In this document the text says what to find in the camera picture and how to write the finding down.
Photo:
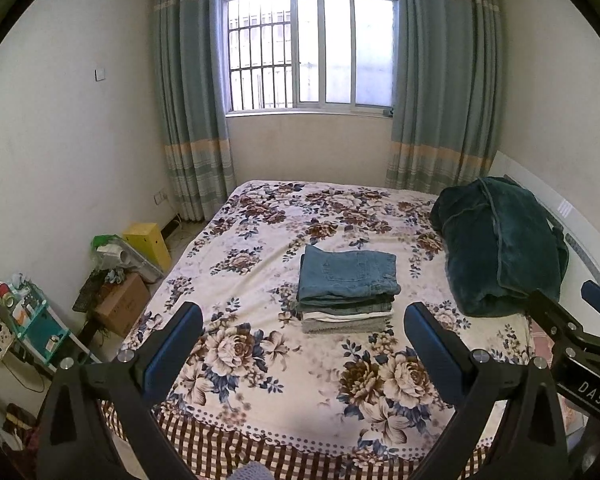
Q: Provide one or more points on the white bed headboard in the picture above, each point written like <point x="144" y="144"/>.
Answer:
<point x="582" y="239"/>

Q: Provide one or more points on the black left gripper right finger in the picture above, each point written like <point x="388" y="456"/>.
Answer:
<point x="530" y="442"/>

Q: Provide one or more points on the floral bed blanket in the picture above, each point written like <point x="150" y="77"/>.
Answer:
<point x="257" y="388"/>

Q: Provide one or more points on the white wall switch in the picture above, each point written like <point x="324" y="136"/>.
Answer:
<point x="100" y="74"/>

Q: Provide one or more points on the teal storage shelf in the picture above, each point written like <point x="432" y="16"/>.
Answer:
<point x="38" y="328"/>

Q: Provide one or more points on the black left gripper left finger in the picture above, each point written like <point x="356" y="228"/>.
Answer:
<point x="74" y="440"/>

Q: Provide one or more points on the right teal curtain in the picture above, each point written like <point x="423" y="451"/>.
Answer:
<point x="447" y="106"/>

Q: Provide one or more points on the brown cardboard box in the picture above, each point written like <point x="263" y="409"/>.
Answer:
<point x="123" y="304"/>

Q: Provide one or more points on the light blue denim jeans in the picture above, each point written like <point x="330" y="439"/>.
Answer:
<point x="329" y="278"/>

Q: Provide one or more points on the left teal curtain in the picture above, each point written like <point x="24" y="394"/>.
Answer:
<point x="188" y="55"/>

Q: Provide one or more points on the green and white bag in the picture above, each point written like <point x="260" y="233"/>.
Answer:
<point x="111" y="252"/>

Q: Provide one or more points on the dark green plush blanket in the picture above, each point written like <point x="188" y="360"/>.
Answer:
<point x="500" y="247"/>

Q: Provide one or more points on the white barred window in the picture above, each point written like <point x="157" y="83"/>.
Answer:
<point x="332" y="55"/>

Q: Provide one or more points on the teal curtain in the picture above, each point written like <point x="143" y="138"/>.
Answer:
<point x="188" y="55"/>
<point x="447" y="106"/>

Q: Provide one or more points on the yellow box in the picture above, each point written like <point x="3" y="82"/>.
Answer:
<point x="147" y="239"/>

